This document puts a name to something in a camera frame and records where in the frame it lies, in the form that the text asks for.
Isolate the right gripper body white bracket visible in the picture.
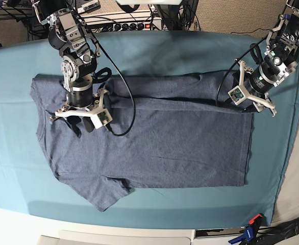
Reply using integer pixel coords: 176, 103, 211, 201
50, 88, 108, 123

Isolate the white power strip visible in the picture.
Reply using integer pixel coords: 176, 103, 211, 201
84, 14, 164, 33

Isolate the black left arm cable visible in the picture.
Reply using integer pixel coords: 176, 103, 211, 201
214, 35, 272, 107

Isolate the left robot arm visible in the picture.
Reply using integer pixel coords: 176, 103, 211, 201
228, 1, 299, 115

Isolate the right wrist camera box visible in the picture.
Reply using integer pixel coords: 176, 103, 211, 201
91, 108, 112, 129

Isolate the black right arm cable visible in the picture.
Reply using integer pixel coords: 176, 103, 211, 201
79, 15, 136, 137

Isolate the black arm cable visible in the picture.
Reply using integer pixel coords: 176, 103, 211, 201
214, 35, 272, 107
79, 15, 136, 137

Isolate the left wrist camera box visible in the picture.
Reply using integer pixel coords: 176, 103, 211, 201
228, 86, 246, 106

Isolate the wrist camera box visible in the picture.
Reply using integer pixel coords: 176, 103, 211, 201
228, 86, 246, 106
91, 108, 112, 129

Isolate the blue-grey heathered T-shirt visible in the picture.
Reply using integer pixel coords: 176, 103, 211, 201
30, 71, 253, 212

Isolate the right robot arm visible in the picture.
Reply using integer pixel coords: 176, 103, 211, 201
31, 1, 112, 137

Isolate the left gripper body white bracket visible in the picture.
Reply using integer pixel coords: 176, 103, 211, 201
237, 60, 277, 117

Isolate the orange blue clamp bottom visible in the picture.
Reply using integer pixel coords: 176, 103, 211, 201
228, 213, 263, 244

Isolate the teal table cloth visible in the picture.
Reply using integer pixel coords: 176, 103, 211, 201
0, 31, 299, 229

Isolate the black cable bundle bottom right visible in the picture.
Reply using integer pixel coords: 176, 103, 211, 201
256, 215, 299, 245

